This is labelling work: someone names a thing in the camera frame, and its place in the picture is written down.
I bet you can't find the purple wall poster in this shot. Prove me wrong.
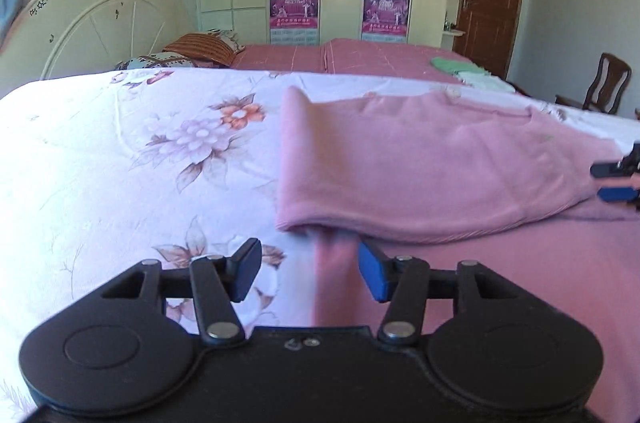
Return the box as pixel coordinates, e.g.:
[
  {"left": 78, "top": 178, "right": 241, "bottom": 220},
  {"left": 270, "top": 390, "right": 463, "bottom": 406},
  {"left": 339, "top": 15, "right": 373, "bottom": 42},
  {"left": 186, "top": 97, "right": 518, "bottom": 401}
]
[
  {"left": 270, "top": 0, "right": 321, "bottom": 45},
  {"left": 362, "top": 0, "right": 412, "bottom": 44}
]

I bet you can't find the wooden chair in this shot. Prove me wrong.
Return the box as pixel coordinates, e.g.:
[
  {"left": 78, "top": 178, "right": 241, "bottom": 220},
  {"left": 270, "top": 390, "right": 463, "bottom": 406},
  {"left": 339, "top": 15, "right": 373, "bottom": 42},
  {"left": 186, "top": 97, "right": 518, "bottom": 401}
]
[{"left": 555, "top": 52, "right": 632, "bottom": 116}]

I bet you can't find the cream round headboard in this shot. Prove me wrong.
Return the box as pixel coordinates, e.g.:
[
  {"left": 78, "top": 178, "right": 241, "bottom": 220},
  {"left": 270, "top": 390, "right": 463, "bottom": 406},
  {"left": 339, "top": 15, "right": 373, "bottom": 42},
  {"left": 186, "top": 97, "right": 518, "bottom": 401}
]
[{"left": 0, "top": 0, "right": 193, "bottom": 99}]

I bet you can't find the blue floral pillow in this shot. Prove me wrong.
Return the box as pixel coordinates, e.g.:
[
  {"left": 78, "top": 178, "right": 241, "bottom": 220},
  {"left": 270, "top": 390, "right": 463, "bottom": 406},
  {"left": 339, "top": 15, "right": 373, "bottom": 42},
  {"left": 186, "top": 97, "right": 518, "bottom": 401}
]
[{"left": 114, "top": 52, "right": 201, "bottom": 71}]

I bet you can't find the pink knit sweater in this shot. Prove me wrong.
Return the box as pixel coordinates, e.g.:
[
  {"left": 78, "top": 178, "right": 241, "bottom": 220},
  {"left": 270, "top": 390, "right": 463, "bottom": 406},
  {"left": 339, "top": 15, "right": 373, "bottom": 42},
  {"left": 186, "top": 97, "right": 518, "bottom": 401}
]
[{"left": 276, "top": 86, "right": 640, "bottom": 423}]

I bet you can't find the white printed pillow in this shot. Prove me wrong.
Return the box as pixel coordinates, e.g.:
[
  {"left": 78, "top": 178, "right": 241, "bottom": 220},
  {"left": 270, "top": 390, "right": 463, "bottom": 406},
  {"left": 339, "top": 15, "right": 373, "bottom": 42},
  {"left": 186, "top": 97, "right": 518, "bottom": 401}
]
[{"left": 207, "top": 28, "right": 246, "bottom": 54}]

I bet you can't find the white floral bed sheet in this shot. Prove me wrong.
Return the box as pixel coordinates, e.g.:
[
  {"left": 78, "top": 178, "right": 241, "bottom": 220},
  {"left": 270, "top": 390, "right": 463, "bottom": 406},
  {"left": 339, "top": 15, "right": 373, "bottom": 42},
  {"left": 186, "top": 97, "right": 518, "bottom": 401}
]
[{"left": 0, "top": 68, "right": 640, "bottom": 423}]

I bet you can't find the orange striped pillow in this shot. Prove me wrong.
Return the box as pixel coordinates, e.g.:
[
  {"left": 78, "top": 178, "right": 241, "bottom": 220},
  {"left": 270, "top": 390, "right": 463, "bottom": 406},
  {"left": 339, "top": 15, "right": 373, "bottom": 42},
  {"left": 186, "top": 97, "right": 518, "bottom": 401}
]
[{"left": 162, "top": 32, "right": 238, "bottom": 66}]

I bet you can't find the white folded cloth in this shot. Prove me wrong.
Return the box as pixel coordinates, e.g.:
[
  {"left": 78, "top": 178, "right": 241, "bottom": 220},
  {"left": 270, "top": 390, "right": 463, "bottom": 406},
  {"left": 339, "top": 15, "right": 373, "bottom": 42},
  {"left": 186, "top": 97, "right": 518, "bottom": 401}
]
[{"left": 456, "top": 70, "right": 516, "bottom": 94}]

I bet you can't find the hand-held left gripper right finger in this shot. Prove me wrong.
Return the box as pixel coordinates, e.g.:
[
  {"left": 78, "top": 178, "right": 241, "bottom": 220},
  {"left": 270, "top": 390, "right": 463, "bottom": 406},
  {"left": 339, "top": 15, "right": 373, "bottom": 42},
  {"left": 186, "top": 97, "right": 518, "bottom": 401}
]
[{"left": 357, "top": 240, "right": 507, "bottom": 348}]

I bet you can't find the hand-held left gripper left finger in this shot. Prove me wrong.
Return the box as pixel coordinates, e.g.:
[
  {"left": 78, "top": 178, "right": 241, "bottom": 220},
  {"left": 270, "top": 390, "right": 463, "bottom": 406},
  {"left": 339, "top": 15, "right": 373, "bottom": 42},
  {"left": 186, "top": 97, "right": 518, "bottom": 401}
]
[{"left": 101, "top": 238, "right": 263, "bottom": 348}]

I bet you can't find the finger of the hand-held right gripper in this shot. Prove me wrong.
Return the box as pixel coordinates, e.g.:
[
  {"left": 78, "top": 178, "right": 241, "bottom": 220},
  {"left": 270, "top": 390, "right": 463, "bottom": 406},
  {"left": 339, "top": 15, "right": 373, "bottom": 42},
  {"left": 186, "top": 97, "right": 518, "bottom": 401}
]
[
  {"left": 590, "top": 143, "right": 640, "bottom": 178},
  {"left": 597, "top": 186, "right": 640, "bottom": 210}
]

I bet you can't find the green folded cloth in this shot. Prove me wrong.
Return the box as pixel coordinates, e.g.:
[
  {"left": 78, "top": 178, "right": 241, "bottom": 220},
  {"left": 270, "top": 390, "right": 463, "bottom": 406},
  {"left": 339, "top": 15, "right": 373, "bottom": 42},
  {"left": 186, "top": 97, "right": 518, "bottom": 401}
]
[{"left": 431, "top": 56, "right": 476, "bottom": 76}]

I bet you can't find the pink checked bed sheet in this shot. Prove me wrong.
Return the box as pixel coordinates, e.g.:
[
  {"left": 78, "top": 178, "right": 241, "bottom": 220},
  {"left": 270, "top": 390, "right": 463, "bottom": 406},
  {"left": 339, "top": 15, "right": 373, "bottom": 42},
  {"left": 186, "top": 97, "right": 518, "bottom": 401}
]
[{"left": 230, "top": 38, "right": 516, "bottom": 94}]

